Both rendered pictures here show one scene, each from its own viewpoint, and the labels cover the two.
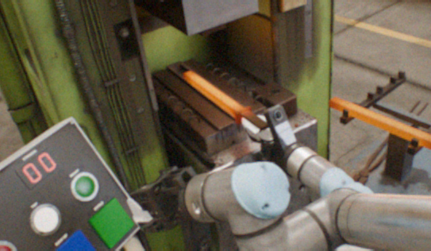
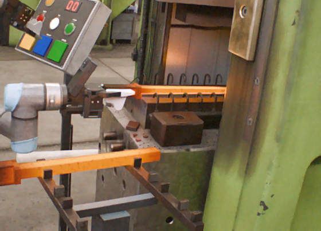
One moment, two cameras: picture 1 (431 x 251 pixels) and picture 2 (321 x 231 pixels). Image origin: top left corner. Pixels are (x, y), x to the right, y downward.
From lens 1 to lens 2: 1.79 m
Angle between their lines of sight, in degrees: 82
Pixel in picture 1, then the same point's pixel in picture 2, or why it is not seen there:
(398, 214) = not seen: outside the picture
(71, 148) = (84, 11)
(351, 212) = not seen: outside the picture
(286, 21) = (237, 70)
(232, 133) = (132, 101)
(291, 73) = (227, 142)
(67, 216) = (57, 30)
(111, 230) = (53, 52)
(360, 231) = not seen: outside the picture
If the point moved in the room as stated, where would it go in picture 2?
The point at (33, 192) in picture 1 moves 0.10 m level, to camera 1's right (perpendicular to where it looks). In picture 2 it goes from (63, 11) to (55, 15)
